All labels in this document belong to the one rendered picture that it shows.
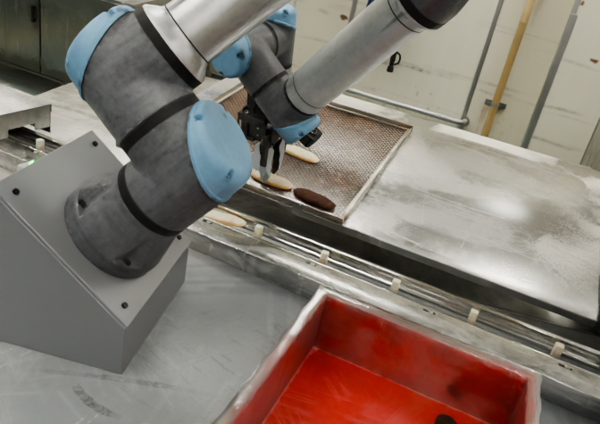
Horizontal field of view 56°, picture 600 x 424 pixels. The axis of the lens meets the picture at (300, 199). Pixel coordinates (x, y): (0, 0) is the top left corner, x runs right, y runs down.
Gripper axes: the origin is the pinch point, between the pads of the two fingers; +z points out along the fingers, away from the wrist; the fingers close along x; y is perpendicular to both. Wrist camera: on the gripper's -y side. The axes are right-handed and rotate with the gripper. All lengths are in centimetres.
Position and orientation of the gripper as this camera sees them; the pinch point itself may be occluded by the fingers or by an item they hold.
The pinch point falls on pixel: (271, 174)
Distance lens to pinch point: 120.5
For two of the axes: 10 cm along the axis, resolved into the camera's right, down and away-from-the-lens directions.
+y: -8.8, -3.4, 3.2
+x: -4.5, 4.7, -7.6
